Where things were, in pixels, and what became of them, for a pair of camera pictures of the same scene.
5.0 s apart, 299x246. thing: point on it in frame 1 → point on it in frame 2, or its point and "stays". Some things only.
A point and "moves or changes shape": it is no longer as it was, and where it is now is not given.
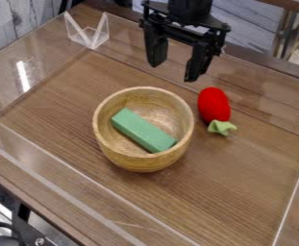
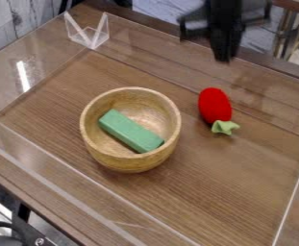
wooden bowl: [163, 109] moves or changes shape
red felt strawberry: [215, 110] stays
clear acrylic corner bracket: [87, 36] stays
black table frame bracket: [28, 235] stays
